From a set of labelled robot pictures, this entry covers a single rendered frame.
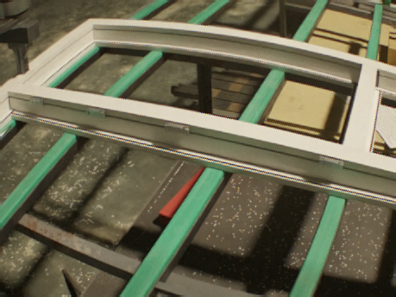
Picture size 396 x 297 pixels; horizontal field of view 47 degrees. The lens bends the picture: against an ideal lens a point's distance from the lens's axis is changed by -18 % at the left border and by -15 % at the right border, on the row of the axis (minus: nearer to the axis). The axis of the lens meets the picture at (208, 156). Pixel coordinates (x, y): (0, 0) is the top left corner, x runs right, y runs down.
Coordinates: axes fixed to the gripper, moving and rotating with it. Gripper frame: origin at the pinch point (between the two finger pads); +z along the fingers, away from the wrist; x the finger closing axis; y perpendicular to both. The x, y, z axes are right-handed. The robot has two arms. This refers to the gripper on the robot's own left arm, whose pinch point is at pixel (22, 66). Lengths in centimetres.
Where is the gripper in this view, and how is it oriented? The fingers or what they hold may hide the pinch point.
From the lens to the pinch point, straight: 132.9
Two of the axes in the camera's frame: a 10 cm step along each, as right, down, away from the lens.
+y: 3.9, -5.6, 7.3
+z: 0.3, 8.0, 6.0
